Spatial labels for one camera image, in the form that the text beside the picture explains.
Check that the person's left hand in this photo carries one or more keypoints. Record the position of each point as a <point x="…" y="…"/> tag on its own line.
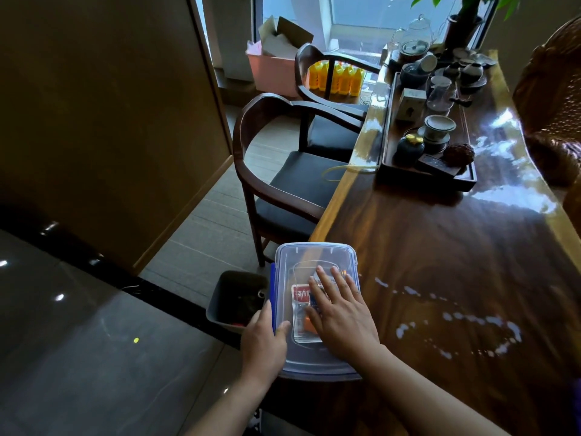
<point x="261" y="349"/>

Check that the person's right hand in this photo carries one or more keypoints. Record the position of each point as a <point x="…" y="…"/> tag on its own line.
<point x="345" y="326"/>

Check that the person's right middle finger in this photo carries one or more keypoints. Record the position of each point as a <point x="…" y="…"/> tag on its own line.
<point x="327" y="286"/>

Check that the person's right thumb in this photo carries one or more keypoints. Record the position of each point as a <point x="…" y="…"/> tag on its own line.
<point x="310" y="324"/>

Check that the person's left thumb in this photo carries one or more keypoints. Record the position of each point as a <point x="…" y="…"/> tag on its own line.
<point x="282" y="331"/>

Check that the person's right little finger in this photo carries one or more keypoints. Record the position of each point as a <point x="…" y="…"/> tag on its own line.
<point x="354" y="290"/>

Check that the clear plastic box blue latches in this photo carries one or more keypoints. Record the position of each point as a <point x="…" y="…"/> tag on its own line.
<point x="299" y="267"/>

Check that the person's left forearm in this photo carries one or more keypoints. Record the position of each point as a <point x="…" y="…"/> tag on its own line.
<point x="229" y="410"/>

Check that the person's right forearm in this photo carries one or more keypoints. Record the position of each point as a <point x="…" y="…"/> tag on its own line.
<point x="422" y="399"/>

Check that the clear packet with orange item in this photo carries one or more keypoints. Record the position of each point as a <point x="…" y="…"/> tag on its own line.
<point x="300" y="324"/>

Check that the red white label packet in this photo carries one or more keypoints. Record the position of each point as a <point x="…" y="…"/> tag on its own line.
<point x="300" y="293"/>

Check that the grey trash bin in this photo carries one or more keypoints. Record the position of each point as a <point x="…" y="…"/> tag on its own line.
<point x="236" y="299"/>

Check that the dark wooden armchair black cushion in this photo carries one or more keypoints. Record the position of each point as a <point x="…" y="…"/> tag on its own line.
<point x="295" y="190"/>
<point x="329" y="138"/>

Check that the dark wooden tea tray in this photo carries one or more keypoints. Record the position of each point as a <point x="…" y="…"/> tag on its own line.
<point x="390" y="170"/>

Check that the dark round jar gold lid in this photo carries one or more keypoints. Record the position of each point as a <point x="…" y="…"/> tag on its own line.
<point x="408" y="152"/>

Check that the black rectangular tray block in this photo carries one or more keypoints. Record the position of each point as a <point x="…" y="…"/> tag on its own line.
<point x="436" y="165"/>

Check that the brown knobbly tea pet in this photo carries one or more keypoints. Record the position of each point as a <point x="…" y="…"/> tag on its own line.
<point x="458" y="155"/>

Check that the white lidded tea bowl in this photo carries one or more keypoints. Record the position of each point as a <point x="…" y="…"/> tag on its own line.
<point x="436" y="129"/>

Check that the small pale square box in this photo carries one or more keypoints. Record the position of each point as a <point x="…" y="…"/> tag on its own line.
<point x="411" y="105"/>

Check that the row of yellow bottles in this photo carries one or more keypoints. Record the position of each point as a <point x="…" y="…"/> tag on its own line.
<point x="338" y="79"/>

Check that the glass tea pitcher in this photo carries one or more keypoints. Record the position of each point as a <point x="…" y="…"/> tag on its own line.
<point x="439" y="98"/>

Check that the pink plastic bin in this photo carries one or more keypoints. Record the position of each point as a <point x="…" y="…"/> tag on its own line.
<point x="271" y="74"/>

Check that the white tilted tea cup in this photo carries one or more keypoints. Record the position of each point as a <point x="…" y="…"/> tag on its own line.
<point x="427" y="63"/>

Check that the dark cup on saucer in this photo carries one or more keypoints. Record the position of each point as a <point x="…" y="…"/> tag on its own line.
<point x="472" y="74"/>

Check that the round dark lidded pot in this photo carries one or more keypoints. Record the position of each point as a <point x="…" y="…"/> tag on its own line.
<point x="413" y="49"/>

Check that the open cardboard box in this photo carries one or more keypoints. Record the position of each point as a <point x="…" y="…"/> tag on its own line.
<point x="283" y="40"/>

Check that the stack of small grey plates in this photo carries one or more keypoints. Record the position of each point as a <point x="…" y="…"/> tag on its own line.
<point x="474" y="56"/>

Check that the glass teapot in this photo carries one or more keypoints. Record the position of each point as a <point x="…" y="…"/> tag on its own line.
<point x="415" y="29"/>

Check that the window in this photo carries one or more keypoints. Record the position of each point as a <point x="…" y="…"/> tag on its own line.
<point x="363" y="18"/>

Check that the green potted plant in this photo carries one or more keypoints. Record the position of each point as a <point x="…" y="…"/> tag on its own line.
<point x="463" y="22"/>

